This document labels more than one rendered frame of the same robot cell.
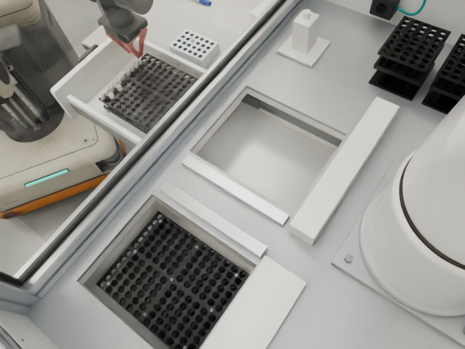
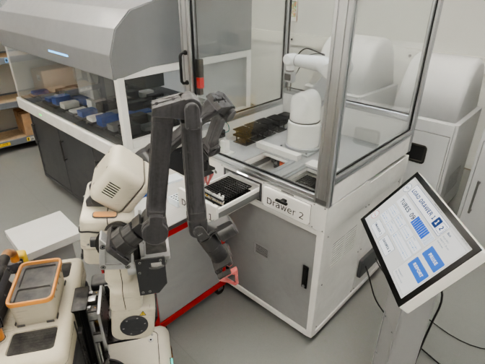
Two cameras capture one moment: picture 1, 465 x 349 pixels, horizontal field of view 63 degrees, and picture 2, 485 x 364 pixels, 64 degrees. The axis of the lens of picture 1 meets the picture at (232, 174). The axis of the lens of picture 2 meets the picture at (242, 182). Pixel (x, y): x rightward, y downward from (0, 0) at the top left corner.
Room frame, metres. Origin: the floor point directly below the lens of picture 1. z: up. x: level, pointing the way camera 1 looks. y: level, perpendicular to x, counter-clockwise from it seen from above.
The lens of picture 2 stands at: (0.65, 1.98, 1.90)
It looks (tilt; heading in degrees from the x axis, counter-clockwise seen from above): 28 degrees down; 267
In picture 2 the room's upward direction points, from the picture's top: straight up
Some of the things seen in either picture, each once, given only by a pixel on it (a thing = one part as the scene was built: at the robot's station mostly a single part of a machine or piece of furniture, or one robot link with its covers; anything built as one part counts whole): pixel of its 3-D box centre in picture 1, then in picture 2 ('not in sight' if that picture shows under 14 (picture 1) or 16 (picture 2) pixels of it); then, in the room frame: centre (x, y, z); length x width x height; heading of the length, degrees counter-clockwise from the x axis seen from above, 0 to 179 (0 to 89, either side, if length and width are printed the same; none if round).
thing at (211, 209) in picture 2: not in sight; (197, 206); (0.79, 0.28, 0.87); 0.29 x 0.02 x 0.11; 134
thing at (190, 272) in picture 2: not in sight; (161, 248); (1.06, -0.03, 0.38); 0.62 x 0.58 x 0.76; 134
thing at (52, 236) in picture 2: not in sight; (59, 288); (1.57, 0.31, 0.38); 0.30 x 0.30 x 0.76; 41
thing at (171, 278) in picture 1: (175, 283); not in sight; (0.19, 0.15, 0.87); 0.22 x 0.18 x 0.06; 44
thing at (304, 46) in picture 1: (305, 30); not in sight; (0.64, -0.22, 1.00); 0.09 x 0.08 x 0.10; 44
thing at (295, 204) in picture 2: not in sight; (285, 204); (0.34, 0.29, 0.87); 0.29 x 0.02 x 0.11; 134
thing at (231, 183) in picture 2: not in sight; (225, 193); (0.64, 0.14, 0.87); 0.22 x 0.18 x 0.06; 44
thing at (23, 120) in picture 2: not in sight; (36, 118); (3.03, -2.93, 0.28); 0.41 x 0.32 x 0.28; 41
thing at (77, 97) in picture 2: not in sight; (122, 78); (1.49, -1.41, 1.13); 1.78 x 1.14 x 0.45; 134
